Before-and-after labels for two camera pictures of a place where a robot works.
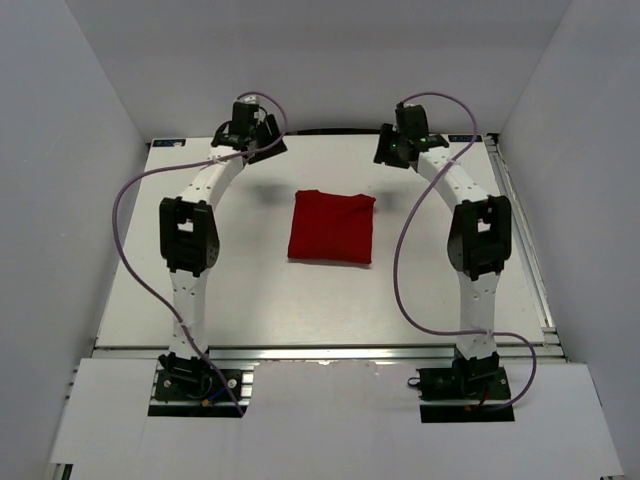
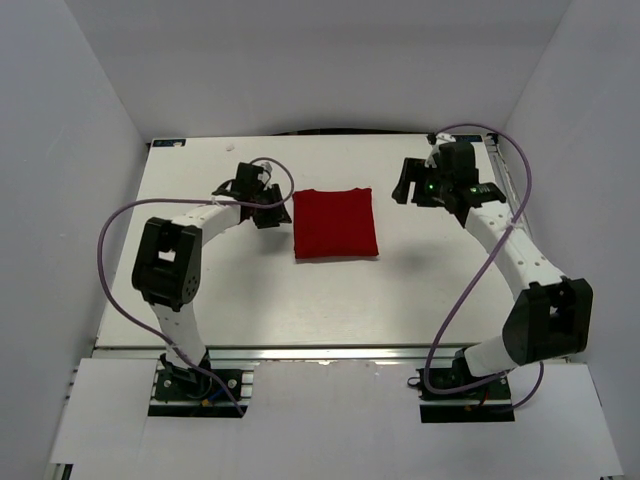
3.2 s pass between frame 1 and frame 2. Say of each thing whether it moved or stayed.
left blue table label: stayed
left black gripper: moved
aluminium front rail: stayed
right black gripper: moved
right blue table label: stayed
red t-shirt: stayed
